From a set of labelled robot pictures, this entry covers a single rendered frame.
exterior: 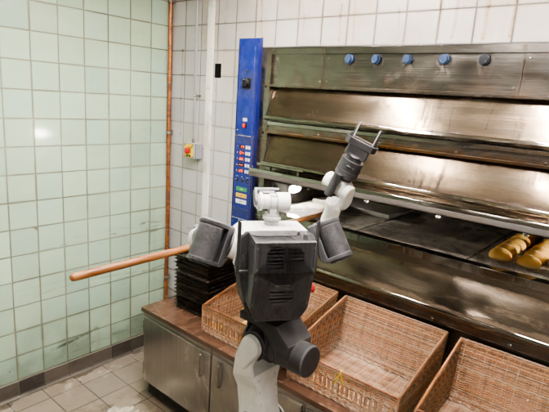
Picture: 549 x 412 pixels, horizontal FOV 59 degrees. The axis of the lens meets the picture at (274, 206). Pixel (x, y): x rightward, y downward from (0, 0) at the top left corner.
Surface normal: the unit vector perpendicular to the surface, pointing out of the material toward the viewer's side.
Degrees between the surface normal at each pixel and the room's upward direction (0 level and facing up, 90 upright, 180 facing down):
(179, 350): 90
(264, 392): 80
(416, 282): 70
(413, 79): 90
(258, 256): 90
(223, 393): 90
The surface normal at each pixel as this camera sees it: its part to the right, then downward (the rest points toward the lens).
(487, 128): -0.59, -0.25
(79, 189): 0.76, 0.19
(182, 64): -0.65, 0.13
